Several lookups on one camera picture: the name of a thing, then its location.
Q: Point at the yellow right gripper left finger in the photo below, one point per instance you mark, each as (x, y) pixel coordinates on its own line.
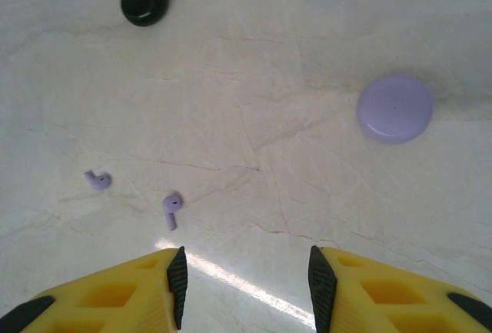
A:
(96, 298)

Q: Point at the purple earbud charging case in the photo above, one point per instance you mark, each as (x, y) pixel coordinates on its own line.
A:
(394, 108)

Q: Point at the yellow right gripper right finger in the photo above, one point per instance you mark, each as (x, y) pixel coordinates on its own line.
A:
(384, 298)

